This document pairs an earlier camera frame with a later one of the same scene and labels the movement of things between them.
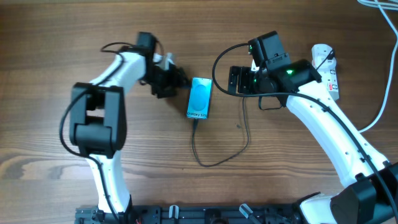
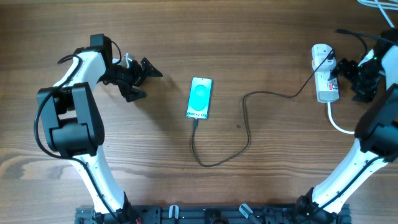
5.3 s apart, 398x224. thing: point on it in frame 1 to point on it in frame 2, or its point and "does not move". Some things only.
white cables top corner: [389, 4] does not move
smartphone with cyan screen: [199, 98] does not move
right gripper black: [245, 73] to [365, 92]
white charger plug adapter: [329, 65] does not move
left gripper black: [174, 81] to [138, 78]
